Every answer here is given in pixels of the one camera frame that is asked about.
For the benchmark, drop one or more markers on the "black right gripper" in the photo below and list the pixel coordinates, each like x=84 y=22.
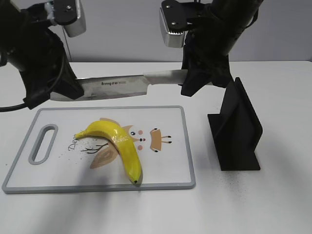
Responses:
x=202 y=67

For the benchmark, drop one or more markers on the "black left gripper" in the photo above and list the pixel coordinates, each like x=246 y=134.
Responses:
x=39 y=56

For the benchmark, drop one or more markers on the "white-handled kitchen knife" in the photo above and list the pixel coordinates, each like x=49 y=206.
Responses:
x=127 y=86

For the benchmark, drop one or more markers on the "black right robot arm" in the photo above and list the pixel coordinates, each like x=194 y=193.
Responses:
x=207 y=46

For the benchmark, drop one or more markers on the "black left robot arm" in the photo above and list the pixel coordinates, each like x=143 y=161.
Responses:
x=11 y=15

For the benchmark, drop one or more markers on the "yellow plastic banana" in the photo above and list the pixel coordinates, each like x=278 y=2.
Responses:
x=122 y=141

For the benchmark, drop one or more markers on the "black knife stand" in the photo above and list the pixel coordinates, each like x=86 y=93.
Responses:
x=236 y=130

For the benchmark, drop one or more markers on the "white grey-rimmed cutting board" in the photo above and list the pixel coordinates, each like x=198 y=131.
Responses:
x=51 y=160

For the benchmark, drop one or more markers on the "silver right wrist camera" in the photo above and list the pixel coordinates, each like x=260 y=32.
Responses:
x=176 y=18

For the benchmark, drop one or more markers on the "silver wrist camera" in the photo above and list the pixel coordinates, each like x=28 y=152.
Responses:
x=67 y=13
x=176 y=18

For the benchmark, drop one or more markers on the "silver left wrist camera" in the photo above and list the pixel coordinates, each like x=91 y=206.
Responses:
x=67 y=13

